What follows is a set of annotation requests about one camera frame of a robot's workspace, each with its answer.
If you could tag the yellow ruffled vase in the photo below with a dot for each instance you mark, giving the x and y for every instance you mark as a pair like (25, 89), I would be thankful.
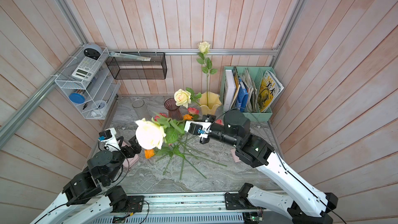
(209, 103)

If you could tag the blue folder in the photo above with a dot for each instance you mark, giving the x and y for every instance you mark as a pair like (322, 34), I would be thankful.
(242, 96)

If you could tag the clear glass vase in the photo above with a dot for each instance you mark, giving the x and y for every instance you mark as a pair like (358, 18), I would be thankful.
(141, 109)

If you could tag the yellow magazine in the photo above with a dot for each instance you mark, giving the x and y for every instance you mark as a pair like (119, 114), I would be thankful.
(269, 90)

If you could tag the orange rose near vase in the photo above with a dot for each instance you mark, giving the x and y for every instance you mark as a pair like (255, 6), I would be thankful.
(188, 117)

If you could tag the pink rose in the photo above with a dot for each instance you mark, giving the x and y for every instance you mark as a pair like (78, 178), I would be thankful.
(219, 121)
(160, 115)
(193, 111)

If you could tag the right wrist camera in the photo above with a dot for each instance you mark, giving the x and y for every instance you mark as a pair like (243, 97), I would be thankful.
(204, 133)

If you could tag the black wire basket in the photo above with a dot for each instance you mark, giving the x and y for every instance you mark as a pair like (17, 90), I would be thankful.
(122, 69)

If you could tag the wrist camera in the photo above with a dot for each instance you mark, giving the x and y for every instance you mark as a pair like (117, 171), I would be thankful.
(204, 133)
(108, 138)

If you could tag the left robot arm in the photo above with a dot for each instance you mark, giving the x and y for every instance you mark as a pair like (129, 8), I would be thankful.
(96, 191)

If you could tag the cream rose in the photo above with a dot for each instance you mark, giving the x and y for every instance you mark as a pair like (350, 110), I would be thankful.
(206, 64)
(186, 97)
(153, 134)

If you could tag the white book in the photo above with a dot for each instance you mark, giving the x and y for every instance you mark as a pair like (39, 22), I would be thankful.
(229, 89)

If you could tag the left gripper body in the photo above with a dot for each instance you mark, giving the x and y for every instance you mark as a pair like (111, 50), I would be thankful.
(121, 155)

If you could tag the white desk calculator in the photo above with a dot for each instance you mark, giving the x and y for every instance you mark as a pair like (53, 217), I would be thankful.
(86, 69)

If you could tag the purple glass vase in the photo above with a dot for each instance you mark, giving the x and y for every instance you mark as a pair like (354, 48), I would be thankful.
(173, 109)

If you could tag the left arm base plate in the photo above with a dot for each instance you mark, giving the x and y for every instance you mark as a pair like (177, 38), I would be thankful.
(124, 203)

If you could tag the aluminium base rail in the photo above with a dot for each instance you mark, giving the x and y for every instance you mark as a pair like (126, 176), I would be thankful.
(183, 203)

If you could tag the white wire shelf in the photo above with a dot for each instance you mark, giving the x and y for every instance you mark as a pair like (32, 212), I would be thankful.
(103, 86)

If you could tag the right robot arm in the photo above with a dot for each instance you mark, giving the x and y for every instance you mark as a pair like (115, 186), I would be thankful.
(259, 154)

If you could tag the orange rose lower left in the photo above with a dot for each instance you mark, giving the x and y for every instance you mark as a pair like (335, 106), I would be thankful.
(171, 153)

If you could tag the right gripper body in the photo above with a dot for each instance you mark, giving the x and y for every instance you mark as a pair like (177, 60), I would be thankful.
(210, 121)

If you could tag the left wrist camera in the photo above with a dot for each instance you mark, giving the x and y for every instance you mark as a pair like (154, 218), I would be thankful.
(108, 138)

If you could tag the round grey alarm clock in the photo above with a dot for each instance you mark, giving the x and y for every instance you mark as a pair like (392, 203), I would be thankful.
(92, 51)

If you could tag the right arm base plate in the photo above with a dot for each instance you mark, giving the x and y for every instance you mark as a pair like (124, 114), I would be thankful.
(236, 202)

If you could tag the mint green file organizer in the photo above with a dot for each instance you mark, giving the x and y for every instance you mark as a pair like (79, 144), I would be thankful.
(251, 76)

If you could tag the blue lid jar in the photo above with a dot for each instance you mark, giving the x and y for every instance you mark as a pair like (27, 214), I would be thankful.
(78, 96)

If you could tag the paper strip on basket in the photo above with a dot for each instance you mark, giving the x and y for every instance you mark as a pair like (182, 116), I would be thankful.
(129, 56)

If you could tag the pink case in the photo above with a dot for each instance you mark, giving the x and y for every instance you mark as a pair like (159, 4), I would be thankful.
(129, 160)

